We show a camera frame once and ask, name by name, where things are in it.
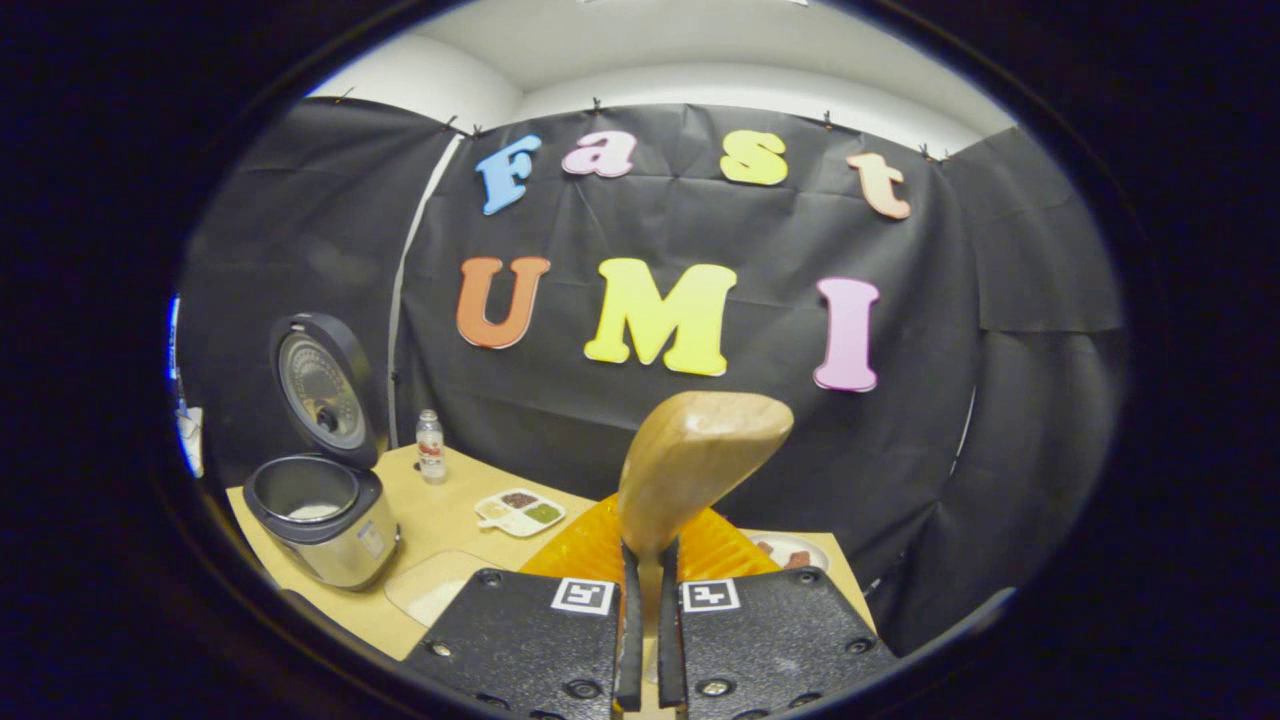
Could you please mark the dark grey rice cooker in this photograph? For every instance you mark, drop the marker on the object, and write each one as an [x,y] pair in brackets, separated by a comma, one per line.
[330,540]

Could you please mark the white object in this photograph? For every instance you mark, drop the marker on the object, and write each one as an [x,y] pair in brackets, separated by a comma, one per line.
[191,440]

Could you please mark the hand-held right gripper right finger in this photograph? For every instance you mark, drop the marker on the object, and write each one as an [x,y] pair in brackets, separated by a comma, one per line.
[668,640]

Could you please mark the black backdrop cloth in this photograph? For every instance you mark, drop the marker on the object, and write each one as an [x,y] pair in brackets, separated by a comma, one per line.
[700,230]

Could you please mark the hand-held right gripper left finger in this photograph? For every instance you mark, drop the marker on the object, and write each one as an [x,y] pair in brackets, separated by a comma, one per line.
[630,640]

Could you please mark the wooden spoon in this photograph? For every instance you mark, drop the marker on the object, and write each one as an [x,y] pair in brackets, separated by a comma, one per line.
[690,450]

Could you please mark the computer monitor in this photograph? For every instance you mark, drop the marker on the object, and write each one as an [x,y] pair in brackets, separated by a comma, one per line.
[173,345]

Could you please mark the white plate with red food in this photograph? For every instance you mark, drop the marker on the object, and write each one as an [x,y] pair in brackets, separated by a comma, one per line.
[800,552]

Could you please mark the small clear bottle red label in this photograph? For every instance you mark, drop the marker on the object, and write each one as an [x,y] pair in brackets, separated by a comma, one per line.
[431,455]

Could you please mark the clear container of rice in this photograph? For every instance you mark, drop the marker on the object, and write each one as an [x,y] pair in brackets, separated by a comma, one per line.
[430,590]

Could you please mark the white divided dish of beans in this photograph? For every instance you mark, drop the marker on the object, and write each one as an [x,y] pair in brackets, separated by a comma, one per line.
[520,512]

